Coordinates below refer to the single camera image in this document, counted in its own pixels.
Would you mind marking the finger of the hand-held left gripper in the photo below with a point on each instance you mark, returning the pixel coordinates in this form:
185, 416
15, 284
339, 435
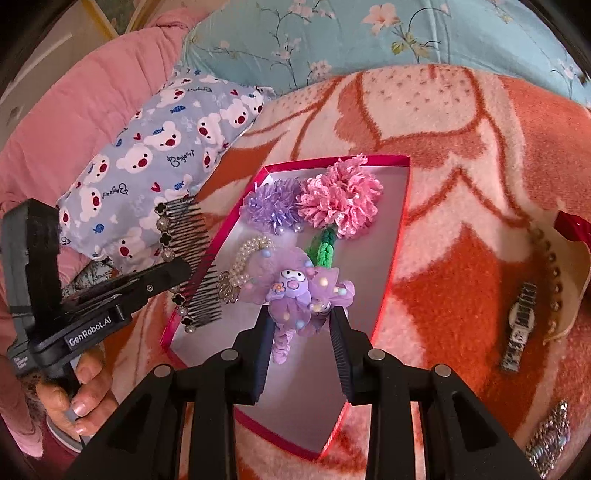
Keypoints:
138, 284

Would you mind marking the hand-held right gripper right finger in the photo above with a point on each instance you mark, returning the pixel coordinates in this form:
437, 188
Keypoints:
345, 369

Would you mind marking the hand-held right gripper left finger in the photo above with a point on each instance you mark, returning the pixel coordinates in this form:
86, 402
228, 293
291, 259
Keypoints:
261, 369

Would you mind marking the black hair comb with beads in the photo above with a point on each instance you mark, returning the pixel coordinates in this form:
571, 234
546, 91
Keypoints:
189, 258

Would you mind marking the purple cartoon hair scrunchie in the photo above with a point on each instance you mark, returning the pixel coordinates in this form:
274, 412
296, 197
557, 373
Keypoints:
300, 300

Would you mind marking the red jewelry box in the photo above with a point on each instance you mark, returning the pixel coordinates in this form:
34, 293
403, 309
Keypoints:
323, 258

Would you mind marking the person's left hand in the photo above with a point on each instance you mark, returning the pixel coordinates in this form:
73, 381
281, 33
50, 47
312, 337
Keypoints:
76, 392

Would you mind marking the pearl hair clip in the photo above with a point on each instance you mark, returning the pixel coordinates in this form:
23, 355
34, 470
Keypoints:
242, 270

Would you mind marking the bear print pillow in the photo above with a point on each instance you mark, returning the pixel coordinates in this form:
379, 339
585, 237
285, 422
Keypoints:
157, 161

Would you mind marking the green knitted hair clip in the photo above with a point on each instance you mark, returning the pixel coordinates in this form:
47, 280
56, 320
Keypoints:
325, 247

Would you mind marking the purple ribbon hair flower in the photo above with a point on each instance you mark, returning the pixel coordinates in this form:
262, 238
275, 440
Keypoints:
273, 205

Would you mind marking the pink ribbon hair flower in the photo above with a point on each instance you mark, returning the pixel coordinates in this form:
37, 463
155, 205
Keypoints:
341, 201

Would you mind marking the black white wristwatch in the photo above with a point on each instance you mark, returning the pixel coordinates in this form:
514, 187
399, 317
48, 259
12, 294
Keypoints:
519, 327

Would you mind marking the pink quilt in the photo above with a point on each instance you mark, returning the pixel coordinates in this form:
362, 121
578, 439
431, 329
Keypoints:
69, 115

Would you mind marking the silver rhinestone hair clip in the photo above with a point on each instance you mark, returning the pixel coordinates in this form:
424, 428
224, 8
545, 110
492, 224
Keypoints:
549, 441

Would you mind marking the orange patterned blanket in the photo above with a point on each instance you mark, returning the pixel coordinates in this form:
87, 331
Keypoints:
461, 184

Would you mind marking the cream studded hair clip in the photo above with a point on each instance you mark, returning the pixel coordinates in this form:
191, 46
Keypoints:
558, 281

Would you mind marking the red bow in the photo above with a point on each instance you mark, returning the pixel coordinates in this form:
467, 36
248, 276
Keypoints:
575, 228

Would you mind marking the blue floral pillow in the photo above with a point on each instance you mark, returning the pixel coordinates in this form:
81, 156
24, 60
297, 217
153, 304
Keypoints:
378, 41

